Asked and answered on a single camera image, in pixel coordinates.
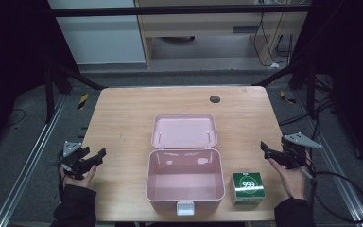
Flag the dark curtain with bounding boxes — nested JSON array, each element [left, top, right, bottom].
[[291, 0, 363, 176], [0, 0, 80, 157]]

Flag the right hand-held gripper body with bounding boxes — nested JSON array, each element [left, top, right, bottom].
[[280, 131, 323, 170]]

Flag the black horizontal frame bar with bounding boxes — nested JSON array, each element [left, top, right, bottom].
[[48, 4, 314, 18]]

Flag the person's left hand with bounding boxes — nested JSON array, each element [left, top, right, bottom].
[[60, 164, 98, 190]]

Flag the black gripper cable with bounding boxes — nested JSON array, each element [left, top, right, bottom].
[[57, 168, 66, 201], [300, 166, 363, 225]]

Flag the black floor cables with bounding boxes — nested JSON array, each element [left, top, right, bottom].
[[278, 75, 337, 128]]

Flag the pink plastic box with lid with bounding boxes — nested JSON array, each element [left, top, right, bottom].
[[145, 113, 227, 218]]

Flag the black cables under desk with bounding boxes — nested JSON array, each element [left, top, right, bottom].
[[252, 11, 298, 68]]

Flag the aluminium floor rail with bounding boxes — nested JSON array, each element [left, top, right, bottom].
[[296, 90, 363, 227], [0, 94, 68, 227]]

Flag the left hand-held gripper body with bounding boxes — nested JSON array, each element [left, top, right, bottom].
[[56, 140, 91, 181]]

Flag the light wooden desk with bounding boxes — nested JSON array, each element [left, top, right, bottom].
[[133, 0, 310, 69]]

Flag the black metal stand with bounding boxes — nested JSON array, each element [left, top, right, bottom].
[[43, 56, 108, 125], [252, 58, 320, 120]]

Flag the person's right hand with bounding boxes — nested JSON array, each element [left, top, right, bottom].
[[268, 151, 312, 201]]

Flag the thin black floor cable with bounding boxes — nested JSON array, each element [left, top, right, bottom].
[[4, 107, 27, 128]]

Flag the yellow black striped tape piece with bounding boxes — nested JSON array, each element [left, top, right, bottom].
[[77, 93, 90, 111], [279, 90, 298, 105]]

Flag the white cabinet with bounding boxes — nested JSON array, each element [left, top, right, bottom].
[[46, 0, 147, 66]]

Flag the green and white carton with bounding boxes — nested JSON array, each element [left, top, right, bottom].
[[231, 171, 267, 206]]

